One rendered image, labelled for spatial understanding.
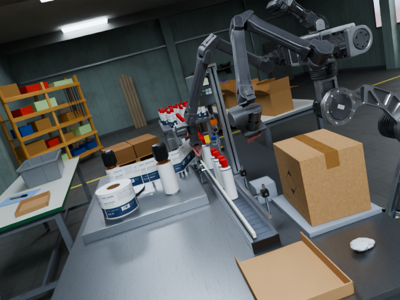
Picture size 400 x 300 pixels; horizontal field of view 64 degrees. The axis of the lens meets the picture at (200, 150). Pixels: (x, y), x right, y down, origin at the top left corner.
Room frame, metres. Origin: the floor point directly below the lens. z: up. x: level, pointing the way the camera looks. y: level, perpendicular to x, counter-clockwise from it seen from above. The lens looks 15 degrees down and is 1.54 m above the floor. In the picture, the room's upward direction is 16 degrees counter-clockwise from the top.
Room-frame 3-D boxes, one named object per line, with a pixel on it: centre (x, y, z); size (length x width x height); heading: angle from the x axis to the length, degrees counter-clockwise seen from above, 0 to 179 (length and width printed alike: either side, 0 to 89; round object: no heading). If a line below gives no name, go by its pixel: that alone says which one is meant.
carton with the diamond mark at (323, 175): (1.22, -0.44, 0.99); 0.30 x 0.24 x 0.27; 2
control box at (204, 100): (1.97, -0.12, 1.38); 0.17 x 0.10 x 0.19; 61
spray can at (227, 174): (1.44, -0.09, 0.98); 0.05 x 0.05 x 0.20
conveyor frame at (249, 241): (1.85, -0.05, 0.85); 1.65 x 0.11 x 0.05; 6
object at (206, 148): (1.97, -0.04, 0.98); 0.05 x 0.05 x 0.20
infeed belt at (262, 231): (1.85, -0.05, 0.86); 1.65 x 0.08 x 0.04; 6
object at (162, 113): (4.33, 0.12, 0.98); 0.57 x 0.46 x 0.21; 96
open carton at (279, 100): (3.60, -0.96, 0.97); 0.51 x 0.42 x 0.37; 108
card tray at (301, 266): (0.86, -0.16, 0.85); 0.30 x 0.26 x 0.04; 6
